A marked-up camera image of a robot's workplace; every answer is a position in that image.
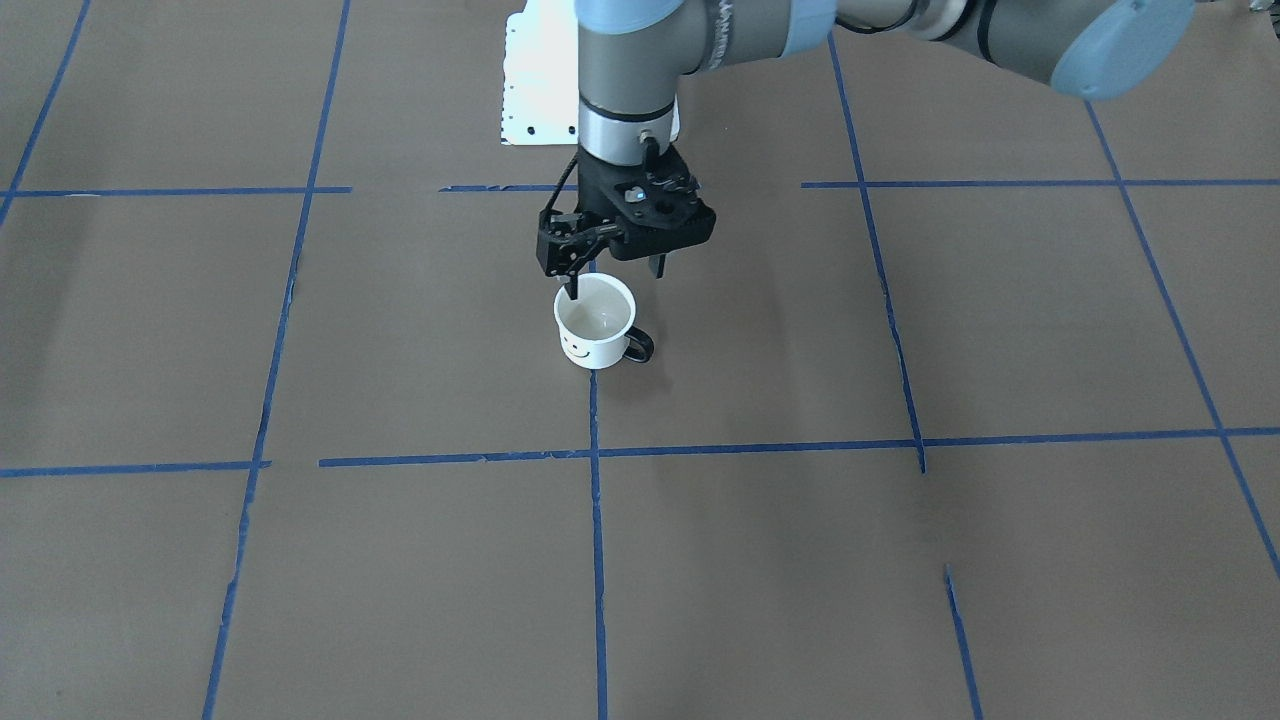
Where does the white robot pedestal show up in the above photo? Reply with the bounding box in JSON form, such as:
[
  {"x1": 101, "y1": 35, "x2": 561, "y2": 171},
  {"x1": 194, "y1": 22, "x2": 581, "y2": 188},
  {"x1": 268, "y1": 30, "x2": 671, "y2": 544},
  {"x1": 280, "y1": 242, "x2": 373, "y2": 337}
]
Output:
[{"x1": 500, "y1": 1, "x2": 701, "y2": 167}]

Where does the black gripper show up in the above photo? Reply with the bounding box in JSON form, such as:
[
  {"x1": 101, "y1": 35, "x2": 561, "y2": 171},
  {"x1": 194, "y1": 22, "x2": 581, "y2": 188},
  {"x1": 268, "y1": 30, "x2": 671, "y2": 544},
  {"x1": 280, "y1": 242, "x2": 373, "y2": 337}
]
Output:
[{"x1": 538, "y1": 145, "x2": 717, "y2": 301}]

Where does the white smiley mug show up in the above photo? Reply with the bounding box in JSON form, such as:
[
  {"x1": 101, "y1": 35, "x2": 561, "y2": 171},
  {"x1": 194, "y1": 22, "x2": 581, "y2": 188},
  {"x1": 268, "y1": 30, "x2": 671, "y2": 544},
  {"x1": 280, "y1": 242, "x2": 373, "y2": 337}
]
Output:
[{"x1": 553, "y1": 273, "x2": 655, "y2": 370}]

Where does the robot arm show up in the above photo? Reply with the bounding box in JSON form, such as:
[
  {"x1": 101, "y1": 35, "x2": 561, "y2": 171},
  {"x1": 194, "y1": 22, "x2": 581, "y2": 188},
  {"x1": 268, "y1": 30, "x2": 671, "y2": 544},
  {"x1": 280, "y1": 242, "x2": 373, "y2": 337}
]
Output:
[{"x1": 536, "y1": 1, "x2": 1196, "y2": 299}]

